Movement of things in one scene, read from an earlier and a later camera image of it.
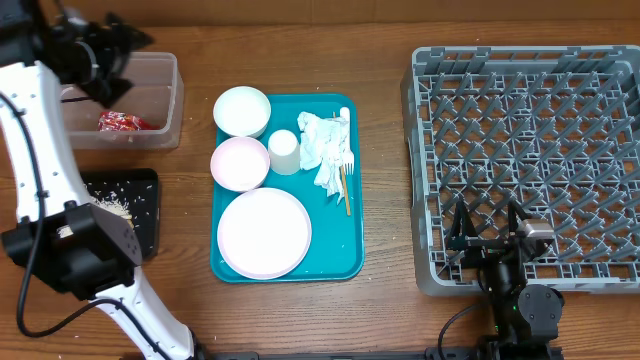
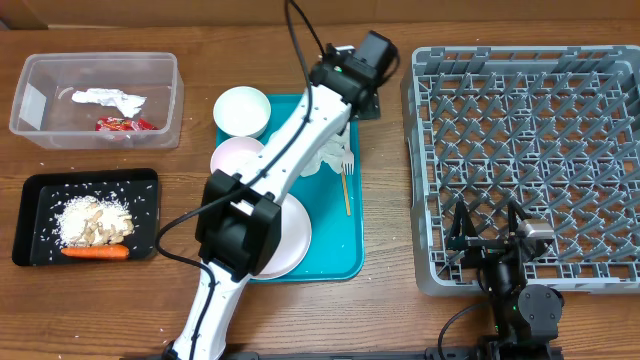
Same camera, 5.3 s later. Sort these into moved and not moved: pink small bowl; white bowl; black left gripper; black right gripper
Moved: black left gripper
Not moved: pink small bowl; black right gripper; white bowl
